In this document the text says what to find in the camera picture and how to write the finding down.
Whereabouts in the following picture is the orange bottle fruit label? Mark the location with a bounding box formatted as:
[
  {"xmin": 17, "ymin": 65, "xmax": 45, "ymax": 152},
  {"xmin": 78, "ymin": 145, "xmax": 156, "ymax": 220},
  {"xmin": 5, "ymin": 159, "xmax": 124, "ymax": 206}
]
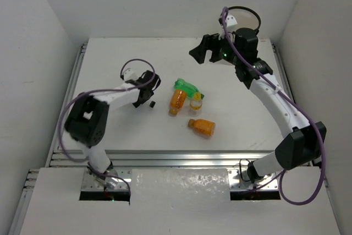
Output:
[{"xmin": 169, "ymin": 89, "xmax": 187, "ymax": 116}]

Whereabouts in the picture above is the white foam cover plate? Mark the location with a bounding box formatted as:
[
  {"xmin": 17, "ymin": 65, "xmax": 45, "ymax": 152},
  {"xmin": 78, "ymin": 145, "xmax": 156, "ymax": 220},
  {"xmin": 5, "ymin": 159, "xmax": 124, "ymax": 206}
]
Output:
[{"xmin": 130, "ymin": 168, "xmax": 230, "ymax": 206}]

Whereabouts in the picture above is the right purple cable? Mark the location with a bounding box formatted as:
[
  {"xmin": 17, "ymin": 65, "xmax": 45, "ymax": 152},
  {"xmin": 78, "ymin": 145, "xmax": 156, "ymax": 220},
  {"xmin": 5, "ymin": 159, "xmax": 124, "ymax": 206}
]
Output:
[{"xmin": 219, "ymin": 6, "xmax": 328, "ymax": 205}]

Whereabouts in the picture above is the left side rail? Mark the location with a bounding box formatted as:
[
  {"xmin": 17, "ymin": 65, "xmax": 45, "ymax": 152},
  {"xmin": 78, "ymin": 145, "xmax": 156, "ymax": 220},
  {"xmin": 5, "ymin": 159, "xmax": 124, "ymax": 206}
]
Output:
[{"xmin": 51, "ymin": 42, "xmax": 87, "ymax": 152}]

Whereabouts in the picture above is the clear bottle black label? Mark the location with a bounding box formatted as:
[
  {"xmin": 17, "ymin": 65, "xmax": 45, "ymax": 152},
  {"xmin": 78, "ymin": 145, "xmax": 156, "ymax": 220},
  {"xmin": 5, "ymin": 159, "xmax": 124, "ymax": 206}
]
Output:
[{"xmin": 149, "ymin": 101, "xmax": 156, "ymax": 108}]

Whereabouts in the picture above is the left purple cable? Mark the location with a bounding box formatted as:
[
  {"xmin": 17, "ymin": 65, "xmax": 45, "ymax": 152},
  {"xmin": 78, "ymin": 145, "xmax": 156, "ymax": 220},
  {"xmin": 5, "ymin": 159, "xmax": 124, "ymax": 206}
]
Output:
[{"xmin": 58, "ymin": 58, "xmax": 156, "ymax": 192}]

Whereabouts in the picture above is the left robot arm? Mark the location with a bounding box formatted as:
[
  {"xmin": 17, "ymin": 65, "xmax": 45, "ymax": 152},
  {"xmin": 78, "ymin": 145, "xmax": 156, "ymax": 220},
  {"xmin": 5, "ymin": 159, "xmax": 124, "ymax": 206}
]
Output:
[{"xmin": 64, "ymin": 70, "xmax": 161, "ymax": 181}]

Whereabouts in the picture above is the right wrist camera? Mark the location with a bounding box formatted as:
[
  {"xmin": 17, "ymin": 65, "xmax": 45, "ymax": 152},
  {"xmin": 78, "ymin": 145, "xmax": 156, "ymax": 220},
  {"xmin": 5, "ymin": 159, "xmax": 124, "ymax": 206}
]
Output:
[{"xmin": 219, "ymin": 14, "xmax": 238, "ymax": 31}]

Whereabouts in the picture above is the green plastic bottle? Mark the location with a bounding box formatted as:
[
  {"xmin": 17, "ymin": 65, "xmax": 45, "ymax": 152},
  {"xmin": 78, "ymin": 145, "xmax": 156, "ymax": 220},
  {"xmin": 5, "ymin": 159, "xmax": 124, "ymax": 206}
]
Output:
[{"xmin": 173, "ymin": 78, "xmax": 204, "ymax": 99}]

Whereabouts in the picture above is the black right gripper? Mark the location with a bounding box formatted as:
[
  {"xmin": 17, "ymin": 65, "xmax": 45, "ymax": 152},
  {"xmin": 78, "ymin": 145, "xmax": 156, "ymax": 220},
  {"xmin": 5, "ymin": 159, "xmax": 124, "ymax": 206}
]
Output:
[{"xmin": 190, "ymin": 28, "xmax": 242, "ymax": 65}]

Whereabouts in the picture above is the aluminium table edge rail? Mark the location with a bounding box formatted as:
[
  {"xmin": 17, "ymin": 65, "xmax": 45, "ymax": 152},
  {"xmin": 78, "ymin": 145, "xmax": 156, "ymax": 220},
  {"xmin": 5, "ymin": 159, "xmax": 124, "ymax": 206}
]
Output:
[{"xmin": 49, "ymin": 149, "xmax": 311, "ymax": 167}]

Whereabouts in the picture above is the white bin black rim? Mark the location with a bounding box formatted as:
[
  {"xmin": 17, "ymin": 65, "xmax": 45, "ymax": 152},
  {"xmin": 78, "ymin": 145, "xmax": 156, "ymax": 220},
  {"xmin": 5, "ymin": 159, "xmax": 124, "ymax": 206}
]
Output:
[{"xmin": 227, "ymin": 6, "xmax": 261, "ymax": 37}]

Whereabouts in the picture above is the orange bottle brown cap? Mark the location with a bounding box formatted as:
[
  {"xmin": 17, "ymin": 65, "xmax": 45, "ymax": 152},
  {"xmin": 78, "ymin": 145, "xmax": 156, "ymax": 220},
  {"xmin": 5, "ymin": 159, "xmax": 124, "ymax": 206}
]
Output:
[{"xmin": 188, "ymin": 119, "xmax": 216, "ymax": 138}]

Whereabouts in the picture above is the black cable loop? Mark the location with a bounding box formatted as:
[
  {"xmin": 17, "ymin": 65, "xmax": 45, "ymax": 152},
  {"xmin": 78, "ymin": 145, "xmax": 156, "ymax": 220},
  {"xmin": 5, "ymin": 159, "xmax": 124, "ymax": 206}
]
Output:
[{"xmin": 238, "ymin": 159, "xmax": 251, "ymax": 183}]

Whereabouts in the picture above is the clear bottle yellow cap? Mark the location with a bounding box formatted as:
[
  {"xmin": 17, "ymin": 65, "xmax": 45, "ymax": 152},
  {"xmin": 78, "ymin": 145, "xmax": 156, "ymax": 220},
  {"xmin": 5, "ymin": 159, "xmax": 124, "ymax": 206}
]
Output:
[{"xmin": 189, "ymin": 92, "xmax": 202, "ymax": 116}]

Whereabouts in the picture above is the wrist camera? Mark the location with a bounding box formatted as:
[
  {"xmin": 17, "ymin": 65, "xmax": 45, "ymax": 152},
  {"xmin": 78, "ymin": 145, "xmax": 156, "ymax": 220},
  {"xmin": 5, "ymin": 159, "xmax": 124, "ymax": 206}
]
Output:
[
  {"xmin": 219, "ymin": 14, "xmax": 238, "ymax": 31},
  {"xmin": 120, "ymin": 68, "xmax": 138, "ymax": 82}
]

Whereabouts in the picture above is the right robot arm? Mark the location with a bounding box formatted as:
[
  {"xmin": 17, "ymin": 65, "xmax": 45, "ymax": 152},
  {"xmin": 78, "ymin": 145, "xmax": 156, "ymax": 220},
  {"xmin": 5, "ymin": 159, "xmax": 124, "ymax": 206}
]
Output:
[{"xmin": 189, "ymin": 28, "xmax": 327, "ymax": 183}]

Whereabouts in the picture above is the purple cable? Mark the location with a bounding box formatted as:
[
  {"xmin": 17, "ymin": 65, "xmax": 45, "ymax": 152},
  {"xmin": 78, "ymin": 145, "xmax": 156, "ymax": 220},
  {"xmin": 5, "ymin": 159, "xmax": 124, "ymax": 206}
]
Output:
[
  {"xmin": 219, "ymin": 6, "xmax": 328, "ymax": 205},
  {"xmin": 58, "ymin": 58, "xmax": 156, "ymax": 192}
]

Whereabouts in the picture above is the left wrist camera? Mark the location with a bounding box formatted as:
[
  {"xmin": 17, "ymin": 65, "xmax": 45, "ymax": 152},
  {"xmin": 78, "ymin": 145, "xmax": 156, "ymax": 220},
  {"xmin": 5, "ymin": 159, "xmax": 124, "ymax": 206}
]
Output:
[{"xmin": 120, "ymin": 68, "xmax": 138, "ymax": 82}]

